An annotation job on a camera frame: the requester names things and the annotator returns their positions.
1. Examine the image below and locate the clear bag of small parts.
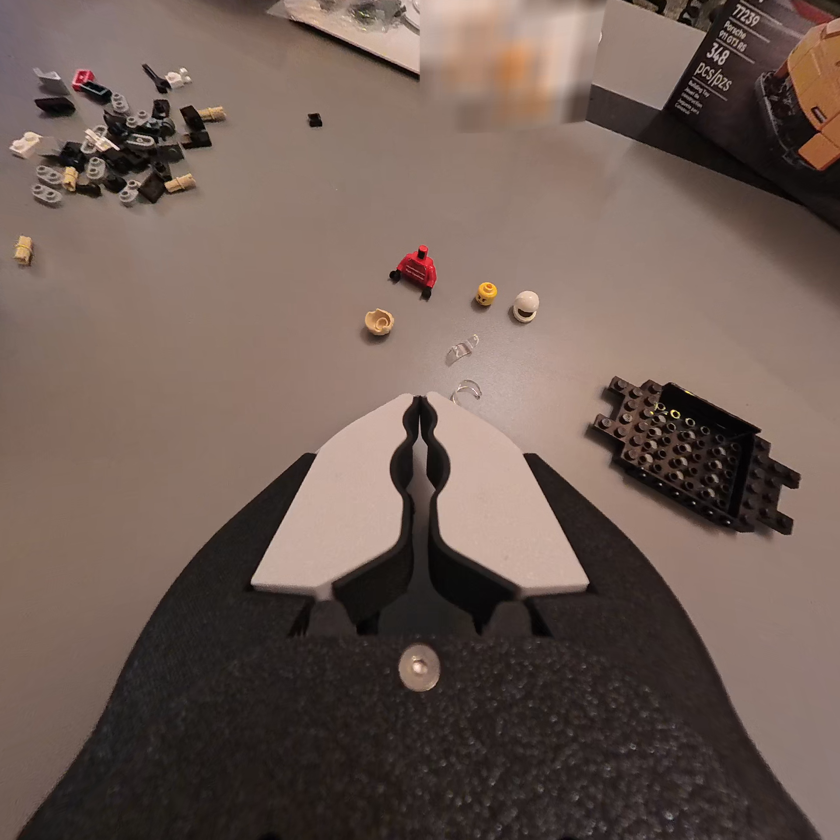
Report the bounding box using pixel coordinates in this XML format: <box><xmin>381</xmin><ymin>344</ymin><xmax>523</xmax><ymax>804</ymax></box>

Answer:
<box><xmin>282</xmin><ymin>0</ymin><xmax>421</xmax><ymax>34</ymax></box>

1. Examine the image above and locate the pile of small toy bricks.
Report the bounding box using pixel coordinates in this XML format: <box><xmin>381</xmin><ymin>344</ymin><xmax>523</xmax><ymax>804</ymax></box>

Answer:
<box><xmin>10</xmin><ymin>62</ymin><xmax>324</xmax><ymax>266</ymax></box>

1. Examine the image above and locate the white and wood book stand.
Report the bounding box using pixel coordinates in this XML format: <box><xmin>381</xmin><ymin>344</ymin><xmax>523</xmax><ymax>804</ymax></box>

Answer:
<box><xmin>266</xmin><ymin>0</ymin><xmax>421</xmax><ymax>74</ymax></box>

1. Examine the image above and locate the black toy car box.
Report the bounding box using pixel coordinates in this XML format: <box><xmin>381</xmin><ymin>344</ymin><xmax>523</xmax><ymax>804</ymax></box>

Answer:
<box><xmin>672</xmin><ymin>0</ymin><xmax>840</xmax><ymax>227</ymax></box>

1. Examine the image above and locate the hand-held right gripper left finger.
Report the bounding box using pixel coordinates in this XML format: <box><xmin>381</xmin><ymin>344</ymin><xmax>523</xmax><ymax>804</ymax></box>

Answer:
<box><xmin>249</xmin><ymin>394</ymin><xmax>421</xmax><ymax>636</ymax></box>

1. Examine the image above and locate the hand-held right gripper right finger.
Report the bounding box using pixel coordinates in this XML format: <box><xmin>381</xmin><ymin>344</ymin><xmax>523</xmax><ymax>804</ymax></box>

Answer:
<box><xmin>421</xmin><ymin>392</ymin><xmax>590</xmax><ymax>634</ymax></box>

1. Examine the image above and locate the red toy figure torso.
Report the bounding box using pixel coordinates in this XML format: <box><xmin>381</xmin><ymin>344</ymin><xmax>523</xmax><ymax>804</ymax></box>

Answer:
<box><xmin>388</xmin><ymin>244</ymin><xmax>439</xmax><ymax>303</ymax></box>

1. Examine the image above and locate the black studded toy plate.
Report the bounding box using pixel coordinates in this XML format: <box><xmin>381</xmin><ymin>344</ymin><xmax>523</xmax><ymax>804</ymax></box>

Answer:
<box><xmin>586</xmin><ymin>376</ymin><xmax>803</xmax><ymax>534</ymax></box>

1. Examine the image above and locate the grey desk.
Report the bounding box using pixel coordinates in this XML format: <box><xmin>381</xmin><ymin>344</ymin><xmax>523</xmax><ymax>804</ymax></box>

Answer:
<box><xmin>0</xmin><ymin>0</ymin><xmax>840</xmax><ymax>840</ymax></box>

